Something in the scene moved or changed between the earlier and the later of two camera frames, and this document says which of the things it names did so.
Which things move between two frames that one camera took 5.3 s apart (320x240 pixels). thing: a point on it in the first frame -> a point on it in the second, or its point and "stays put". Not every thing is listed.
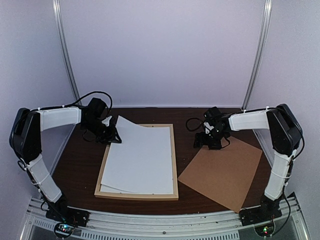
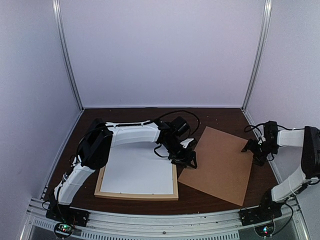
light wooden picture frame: (98, 193) stays put
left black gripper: (110, 136) -> (185, 158)
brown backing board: (224, 174) stays put
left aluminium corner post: (62, 39) stays put
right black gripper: (198, 136) -> (250, 145)
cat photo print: (142, 163) stays put
